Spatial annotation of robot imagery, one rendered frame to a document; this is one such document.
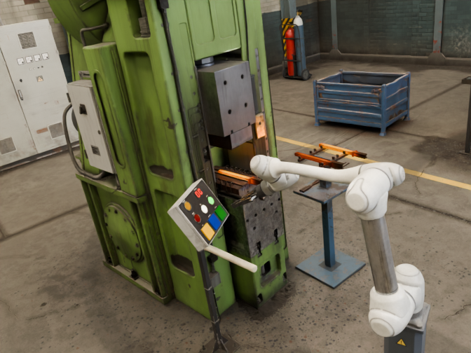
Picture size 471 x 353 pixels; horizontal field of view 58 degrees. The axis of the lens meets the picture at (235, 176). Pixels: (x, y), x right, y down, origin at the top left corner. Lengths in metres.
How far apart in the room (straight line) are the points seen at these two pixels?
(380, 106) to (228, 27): 3.77
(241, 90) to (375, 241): 1.30
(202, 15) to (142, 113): 0.73
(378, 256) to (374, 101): 4.48
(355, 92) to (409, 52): 4.50
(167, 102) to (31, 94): 5.22
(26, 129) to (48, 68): 1.03
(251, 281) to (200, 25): 1.77
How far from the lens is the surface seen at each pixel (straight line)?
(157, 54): 2.49
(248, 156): 3.16
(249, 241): 2.95
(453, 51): 10.24
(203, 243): 2.32
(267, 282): 3.30
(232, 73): 2.64
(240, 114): 2.71
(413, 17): 10.57
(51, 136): 7.76
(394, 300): 2.05
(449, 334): 3.21
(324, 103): 6.69
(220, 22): 2.78
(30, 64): 7.57
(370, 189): 1.77
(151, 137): 2.89
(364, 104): 6.33
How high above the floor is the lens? 2.22
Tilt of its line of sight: 24 degrees down
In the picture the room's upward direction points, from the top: 9 degrees counter-clockwise
